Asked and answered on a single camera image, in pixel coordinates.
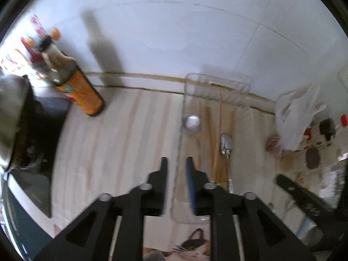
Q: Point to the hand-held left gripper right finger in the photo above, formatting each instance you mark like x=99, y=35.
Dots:
x=190, y=185

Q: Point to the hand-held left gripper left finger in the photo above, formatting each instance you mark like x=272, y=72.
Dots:
x=160, y=190

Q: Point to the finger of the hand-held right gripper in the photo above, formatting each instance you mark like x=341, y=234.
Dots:
x=299, y=191

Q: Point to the oval steel spoon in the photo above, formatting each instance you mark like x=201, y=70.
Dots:
x=227, y=144

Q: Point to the round-bowl steel spoon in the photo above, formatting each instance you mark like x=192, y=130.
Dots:
x=191, y=123

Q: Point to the clear plastic tray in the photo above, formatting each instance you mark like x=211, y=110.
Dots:
x=239, y=100

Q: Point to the jar with brown lid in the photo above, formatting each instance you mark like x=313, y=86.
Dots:
x=312, y=157

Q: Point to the striped cat print mat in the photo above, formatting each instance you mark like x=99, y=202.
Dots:
x=108, y=146

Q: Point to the dark sauce bottle red cap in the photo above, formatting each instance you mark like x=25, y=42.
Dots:
x=327, y=129

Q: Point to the white plastic bag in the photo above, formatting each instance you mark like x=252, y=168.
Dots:
x=293, y=114

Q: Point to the black gas stove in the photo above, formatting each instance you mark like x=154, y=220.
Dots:
x=35, y=185

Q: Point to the soy sauce bottle orange label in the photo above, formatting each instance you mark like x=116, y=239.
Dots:
x=81, y=92

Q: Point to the blue cabinet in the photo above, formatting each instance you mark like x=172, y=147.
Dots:
x=24, y=231

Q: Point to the colourful wall stickers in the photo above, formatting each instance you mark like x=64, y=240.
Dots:
x=11, y=62

